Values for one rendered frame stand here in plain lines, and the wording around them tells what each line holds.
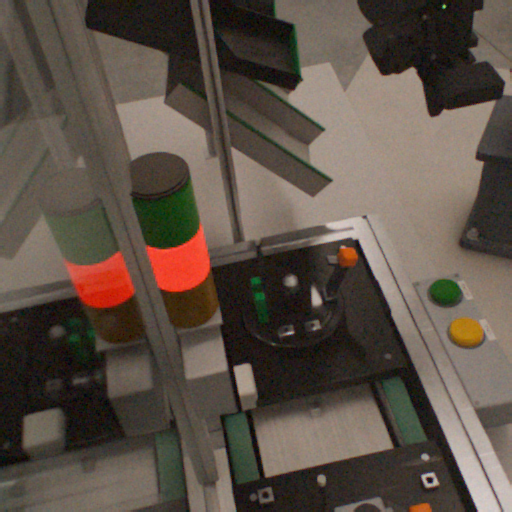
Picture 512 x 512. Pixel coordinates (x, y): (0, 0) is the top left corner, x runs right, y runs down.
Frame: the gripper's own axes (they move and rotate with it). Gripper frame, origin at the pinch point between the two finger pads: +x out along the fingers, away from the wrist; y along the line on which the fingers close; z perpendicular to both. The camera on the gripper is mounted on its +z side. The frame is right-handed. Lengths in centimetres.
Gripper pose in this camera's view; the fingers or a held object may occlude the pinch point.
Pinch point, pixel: (436, 89)
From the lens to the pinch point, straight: 85.4
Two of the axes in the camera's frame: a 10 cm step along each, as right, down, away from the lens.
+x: 1.0, 6.7, 7.3
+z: -9.8, 2.1, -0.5
